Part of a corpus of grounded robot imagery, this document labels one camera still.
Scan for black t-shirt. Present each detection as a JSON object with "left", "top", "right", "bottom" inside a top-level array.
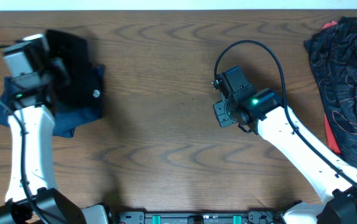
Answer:
[{"left": 45, "top": 30, "right": 103, "bottom": 108}]

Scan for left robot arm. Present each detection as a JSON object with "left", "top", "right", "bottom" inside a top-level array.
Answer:
[{"left": 0, "top": 40, "right": 92, "bottom": 223}]

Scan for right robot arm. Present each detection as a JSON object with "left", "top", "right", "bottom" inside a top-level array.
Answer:
[{"left": 212, "top": 66, "right": 357, "bottom": 223}]

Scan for blue folded garment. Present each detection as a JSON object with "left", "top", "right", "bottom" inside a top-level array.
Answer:
[{"left": 0, "top": 65, "right": 105, "bottom": 138}]

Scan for black red patterned garment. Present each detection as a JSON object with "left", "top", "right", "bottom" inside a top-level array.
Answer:
[{"left": 304, "top": 17, "right": 357, "bottom": 168}]

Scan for black mounting rail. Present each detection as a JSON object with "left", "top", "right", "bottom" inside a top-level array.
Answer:
[{"left": 111, "top": 211, "right": 286, "bottom": 224}]

